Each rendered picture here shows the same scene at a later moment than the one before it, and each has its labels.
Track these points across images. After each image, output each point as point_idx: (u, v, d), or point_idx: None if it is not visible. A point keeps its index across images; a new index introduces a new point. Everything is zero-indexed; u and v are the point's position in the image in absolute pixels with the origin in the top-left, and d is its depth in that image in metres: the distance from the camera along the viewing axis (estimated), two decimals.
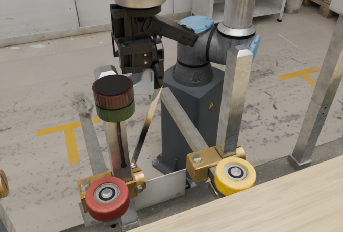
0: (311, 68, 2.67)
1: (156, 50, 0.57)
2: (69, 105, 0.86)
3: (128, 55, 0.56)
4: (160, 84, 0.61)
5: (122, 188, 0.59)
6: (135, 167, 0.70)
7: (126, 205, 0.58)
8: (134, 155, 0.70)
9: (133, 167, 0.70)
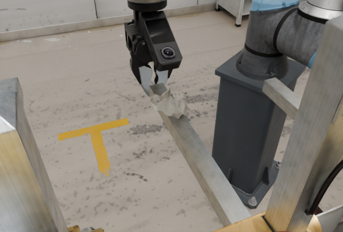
0: None
1: (135, 44, 0.59)
2: (150, 102, 0.58)
3: None
4: (136, 78, 0.62)
5: None
6: None
7: None
8: None
9: None
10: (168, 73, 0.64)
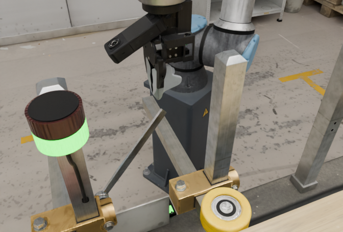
0: (313, 70, 2.54)
1: None
2: None
3: None
4: (147, 66, 0.66)
5: None
6: (107, 197, 0.58)
7: None
8: (110, 182, 0.58)
9: (104, 198, 0.57)
10: (156, 83, 0.61)
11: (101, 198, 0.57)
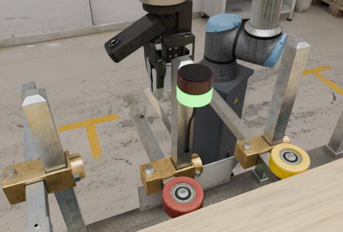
0: (323, 66, 2.71)
1: None
2: (122, 107, 0.87)
3: None
4: (147, 66, 0.66)
5: (197, 188, 0.60)
6: None
7: (202, 205, 0.60)
8: None
9: None
10: (156, 83, 0.61)
11: None
